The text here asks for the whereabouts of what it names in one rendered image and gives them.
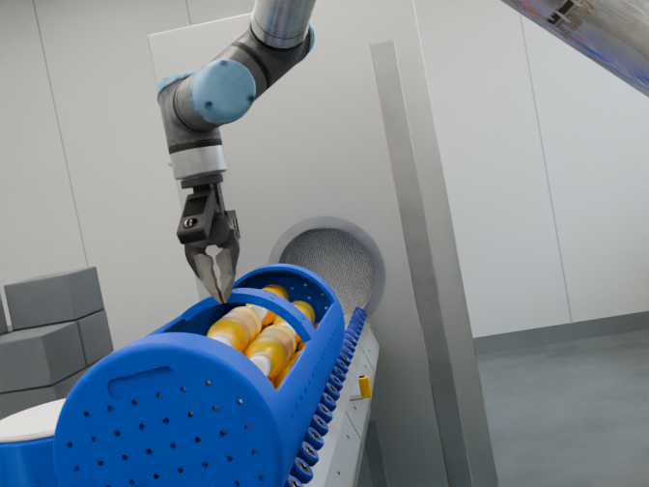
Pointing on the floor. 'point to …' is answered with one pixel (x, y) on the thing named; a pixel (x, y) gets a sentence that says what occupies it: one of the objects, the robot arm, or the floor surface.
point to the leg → (376, 455)
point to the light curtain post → (421, 263)
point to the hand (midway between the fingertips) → (220, 296)
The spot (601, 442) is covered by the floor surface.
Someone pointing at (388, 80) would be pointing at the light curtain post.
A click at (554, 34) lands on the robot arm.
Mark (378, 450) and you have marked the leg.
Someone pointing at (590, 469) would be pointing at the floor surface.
